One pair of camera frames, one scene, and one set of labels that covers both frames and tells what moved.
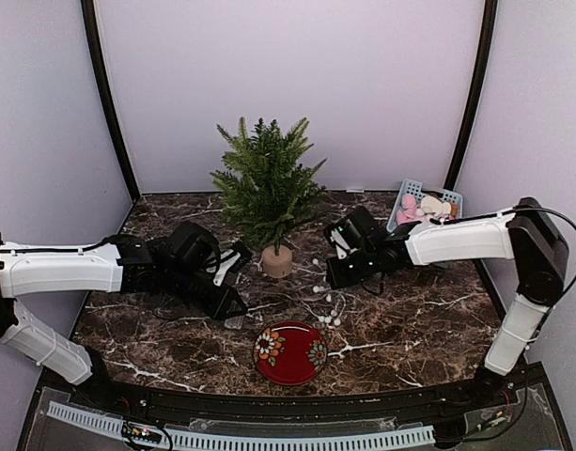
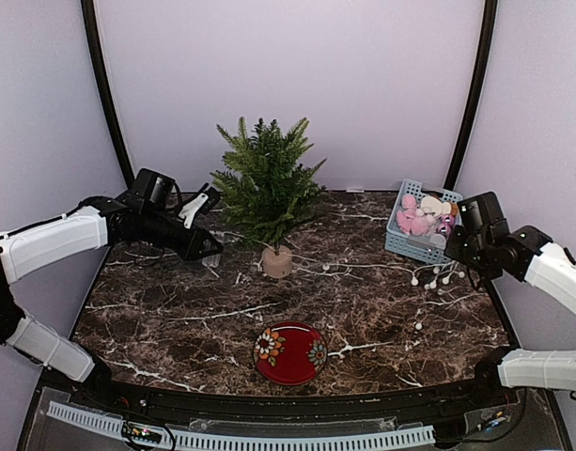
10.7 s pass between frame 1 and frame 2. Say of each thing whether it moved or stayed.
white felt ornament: stayed
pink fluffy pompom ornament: stayed
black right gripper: moved
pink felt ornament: stayed
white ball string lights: moved
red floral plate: stayed
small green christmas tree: stayed
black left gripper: moved
